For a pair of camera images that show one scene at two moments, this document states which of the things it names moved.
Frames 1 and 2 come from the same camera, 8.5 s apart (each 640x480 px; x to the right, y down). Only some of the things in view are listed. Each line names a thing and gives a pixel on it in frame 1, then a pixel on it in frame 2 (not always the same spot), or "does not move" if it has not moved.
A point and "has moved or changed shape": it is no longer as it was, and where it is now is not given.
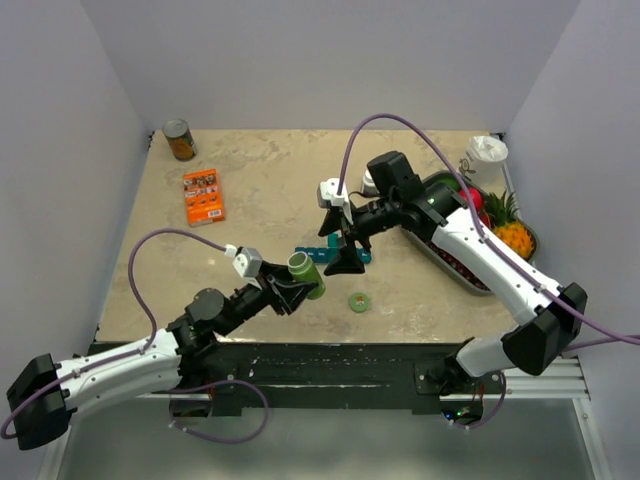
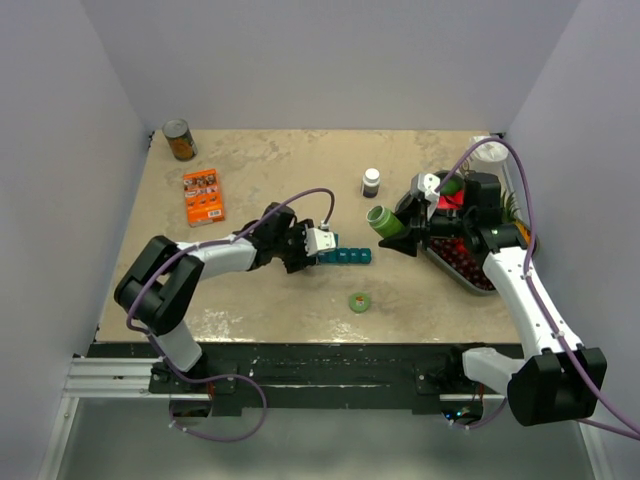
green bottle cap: (359, 302) does not move
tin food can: (180, 139) does not move
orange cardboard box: (203, 197) does not move
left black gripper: (288, 296) to (302, 260)
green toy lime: (451, 181) does not move
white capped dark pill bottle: (368, 185) does not move
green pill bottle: (303, 268) has moved or changed shape
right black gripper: (346, 261) to (414, 213)
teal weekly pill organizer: (327, 254) does not move
